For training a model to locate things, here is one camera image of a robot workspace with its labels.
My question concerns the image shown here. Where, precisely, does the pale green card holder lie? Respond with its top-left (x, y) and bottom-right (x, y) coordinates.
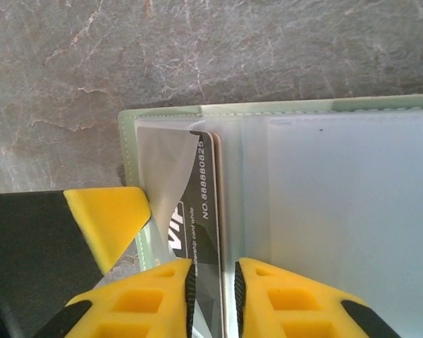
top-left (118, 93), bottom-right (423, 338)

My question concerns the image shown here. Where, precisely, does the black VIP card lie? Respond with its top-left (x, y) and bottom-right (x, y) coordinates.
top-left (154, 129), bottom-right (223, 338)

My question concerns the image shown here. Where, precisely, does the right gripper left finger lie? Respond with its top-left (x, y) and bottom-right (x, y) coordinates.
top-left (31, 259), bottom-right (197, 338)

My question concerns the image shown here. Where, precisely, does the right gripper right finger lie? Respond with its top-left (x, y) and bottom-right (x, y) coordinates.
top-left (233, 256), bottom-right (403, 338)

